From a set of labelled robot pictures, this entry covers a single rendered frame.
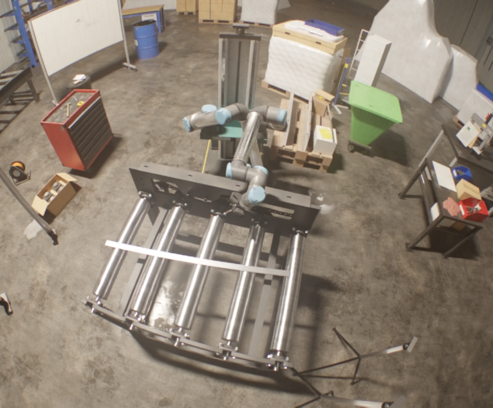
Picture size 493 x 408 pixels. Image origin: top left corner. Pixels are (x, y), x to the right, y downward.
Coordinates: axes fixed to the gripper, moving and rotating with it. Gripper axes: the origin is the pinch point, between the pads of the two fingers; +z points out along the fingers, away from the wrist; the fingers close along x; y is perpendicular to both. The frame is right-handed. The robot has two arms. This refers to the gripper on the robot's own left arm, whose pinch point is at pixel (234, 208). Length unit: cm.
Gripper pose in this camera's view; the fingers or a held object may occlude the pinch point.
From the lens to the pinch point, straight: 168.2
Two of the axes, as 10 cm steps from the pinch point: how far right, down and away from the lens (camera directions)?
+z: -4.1, 2.2, 8.9
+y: 8.5, 4.5, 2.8
